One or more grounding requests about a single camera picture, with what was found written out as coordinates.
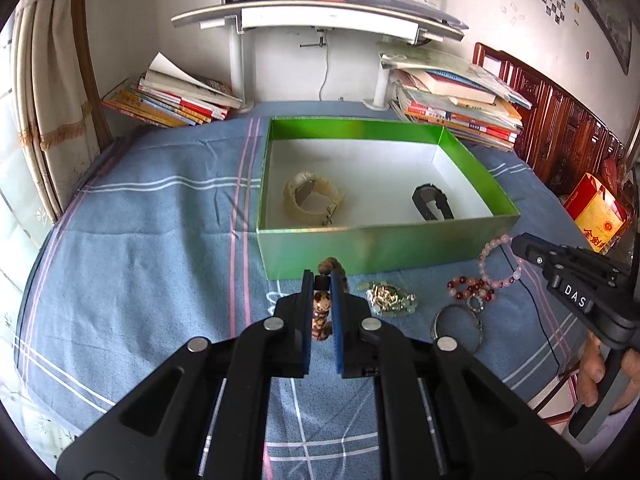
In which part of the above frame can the black wrist watch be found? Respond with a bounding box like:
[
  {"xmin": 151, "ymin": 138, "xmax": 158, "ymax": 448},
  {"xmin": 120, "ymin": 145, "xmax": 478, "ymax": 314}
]
[{"xmin": 412, "ymin": 183, "xmax": 454, "ymax": 221}]

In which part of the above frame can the red and yellow gift bag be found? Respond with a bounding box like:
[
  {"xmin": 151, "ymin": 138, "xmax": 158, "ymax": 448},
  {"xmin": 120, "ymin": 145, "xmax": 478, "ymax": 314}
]
[{"xmin": 564, "ymin": 172, "xmax": 631, "ymax": 252}]

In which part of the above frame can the green cardboard box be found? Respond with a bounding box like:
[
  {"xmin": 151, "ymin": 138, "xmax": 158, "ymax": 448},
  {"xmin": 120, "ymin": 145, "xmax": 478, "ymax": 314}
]
[{"xmin": 256, "ymin": 117, "xmax": 520, "ymax": 280}]

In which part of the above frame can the silver bangle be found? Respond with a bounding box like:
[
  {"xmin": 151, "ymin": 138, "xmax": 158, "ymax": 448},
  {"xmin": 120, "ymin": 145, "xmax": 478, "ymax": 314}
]
[{"xmin": 431, "ymin": 304, "xmax": 484, "ymax": 354}]

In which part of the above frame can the white hanging cable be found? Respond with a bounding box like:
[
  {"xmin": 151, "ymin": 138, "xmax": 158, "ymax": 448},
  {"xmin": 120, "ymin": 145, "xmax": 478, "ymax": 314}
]
[{"xmin": 316, "ymin": 29, "xmax": 333, "ymax": 103}]

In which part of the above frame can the beige curtain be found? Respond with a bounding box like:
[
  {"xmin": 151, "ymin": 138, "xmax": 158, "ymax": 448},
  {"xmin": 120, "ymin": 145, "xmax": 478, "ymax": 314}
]
[{"xmin": 12, "ymin": 0, "xmax": 112, "ymax": 221}]

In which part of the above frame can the green jade bead bracelet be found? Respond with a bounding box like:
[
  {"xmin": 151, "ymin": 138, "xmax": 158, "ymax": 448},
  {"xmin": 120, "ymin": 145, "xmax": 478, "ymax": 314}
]
[{"xmin": 357, "ymin": 279, "xmax": 420, "ymax": 317}]

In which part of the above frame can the left stack of books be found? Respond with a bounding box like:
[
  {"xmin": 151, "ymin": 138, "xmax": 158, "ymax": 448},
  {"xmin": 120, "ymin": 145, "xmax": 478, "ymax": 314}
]
[{"xmin": 102, "ymin": 52, "xmax": 243, "ymax": 128}]

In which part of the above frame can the pink crystal bead bracelet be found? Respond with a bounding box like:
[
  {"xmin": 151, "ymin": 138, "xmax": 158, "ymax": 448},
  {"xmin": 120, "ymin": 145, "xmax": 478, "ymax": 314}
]
[{"xmin": 477, "ymin": 233, "xmax": 525, "ymax": 290}]

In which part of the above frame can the stack of books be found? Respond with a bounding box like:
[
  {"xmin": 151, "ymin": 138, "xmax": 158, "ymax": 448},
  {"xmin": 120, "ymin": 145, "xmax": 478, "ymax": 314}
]
[
  {"xmin": 378, "ymin": 44, "xmax": 533, "ymax": 151},
  {"xmin": 102, "ymin": 52, "xmax": 243, "ymax": 128}
]

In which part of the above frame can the right stack of books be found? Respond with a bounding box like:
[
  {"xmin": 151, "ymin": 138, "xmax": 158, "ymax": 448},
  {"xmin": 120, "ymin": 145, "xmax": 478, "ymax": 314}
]
[{"xmin": 378, "ymin": 44, "xmax": 533, "ymax": 151}]

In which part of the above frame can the person's right hand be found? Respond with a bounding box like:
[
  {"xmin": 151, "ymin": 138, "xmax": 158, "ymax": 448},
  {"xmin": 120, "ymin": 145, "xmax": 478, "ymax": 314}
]
[{"xmin": 574, "ymin": 331, "xmax": 640, "ymax": 413}]

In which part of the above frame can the brown wooden bead bracelet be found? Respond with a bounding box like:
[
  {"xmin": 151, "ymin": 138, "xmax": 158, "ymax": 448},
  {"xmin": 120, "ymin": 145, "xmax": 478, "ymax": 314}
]
[{"xmin": 310, "ymin": 256, "xmax": 350, "ymax": 343}]

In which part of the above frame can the black cable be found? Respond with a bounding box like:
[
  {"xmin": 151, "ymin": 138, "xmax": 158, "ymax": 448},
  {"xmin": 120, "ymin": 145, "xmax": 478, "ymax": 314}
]
[{"xmin": 499, "ymin": 244, "xmax": 586, "ymax": 413}]

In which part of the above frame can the red and pink bead bracelet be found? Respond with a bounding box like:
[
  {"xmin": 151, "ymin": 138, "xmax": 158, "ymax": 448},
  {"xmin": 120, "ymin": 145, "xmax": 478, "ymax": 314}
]
[{"xmin": 446, "ymin": 275, "xmax": 497, "ymax": 302}]

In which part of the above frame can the cream wrist watch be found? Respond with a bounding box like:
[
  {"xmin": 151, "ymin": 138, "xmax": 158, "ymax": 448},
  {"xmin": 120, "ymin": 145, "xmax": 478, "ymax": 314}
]
[{"xmin": 283, "ymin": 172, "xmax": 345, "ymax": 226}]

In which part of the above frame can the red wooden headboard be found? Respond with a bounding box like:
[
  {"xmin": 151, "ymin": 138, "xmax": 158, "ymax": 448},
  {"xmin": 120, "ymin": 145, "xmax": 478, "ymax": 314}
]
[{"xmin": 473, "ymin": 42, "xmax": 625, "ymax": 196}]

